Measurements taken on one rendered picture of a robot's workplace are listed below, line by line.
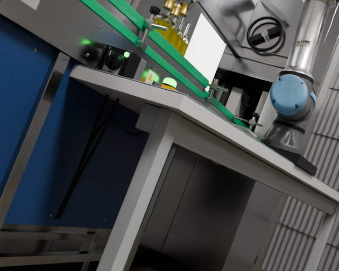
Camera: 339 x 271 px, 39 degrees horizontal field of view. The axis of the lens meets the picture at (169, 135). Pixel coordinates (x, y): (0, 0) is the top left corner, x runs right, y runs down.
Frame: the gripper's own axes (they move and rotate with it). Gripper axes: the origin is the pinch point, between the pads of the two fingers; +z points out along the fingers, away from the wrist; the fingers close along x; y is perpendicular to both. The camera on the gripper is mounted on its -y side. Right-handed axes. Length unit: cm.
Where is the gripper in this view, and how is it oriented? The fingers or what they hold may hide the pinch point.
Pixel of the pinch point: (185, 6)
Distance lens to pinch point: 188.5
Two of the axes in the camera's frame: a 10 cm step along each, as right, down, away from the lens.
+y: -4.0, -2.1, -8.9
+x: 8.4, 3.0, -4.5
